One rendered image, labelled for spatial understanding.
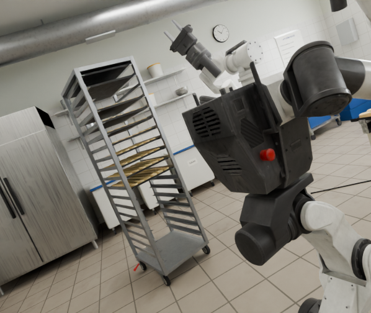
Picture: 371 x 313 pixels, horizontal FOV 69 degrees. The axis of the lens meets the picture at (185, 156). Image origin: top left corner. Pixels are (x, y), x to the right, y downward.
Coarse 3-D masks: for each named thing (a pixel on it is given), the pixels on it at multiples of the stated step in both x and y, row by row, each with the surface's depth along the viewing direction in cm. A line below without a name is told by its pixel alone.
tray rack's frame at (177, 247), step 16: (96, 64) 198; (112, 64) 205; (64, 96) 242; (80, 128) 246; (128, 240) 261; (160, 240) 276; (176, 240) 261; (192, 240) 247; (144, 256) 254; (176, 256) 230; (160, 272) 219
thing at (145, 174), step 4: (160, 168) 236; (164, 168) 226; (140, 172) 263; (144, 172) 253; (148, 172) 242; (152, 172) 233; (156, 172) 226; (160, 172) 222; (132, 176) 257; (136, 176) 247; (140, 176) 239; (144, 176) 233; (148, 176) 219; (152, 176) 219; (128, 180) 249; (132, 180) 233; (136, 180) 224; (140, 180) 217; (144, 180) 220; (112, 184) 255; (116, 184) 246; (120, 184) 236; (132, 184) 212; (136, 184) 210
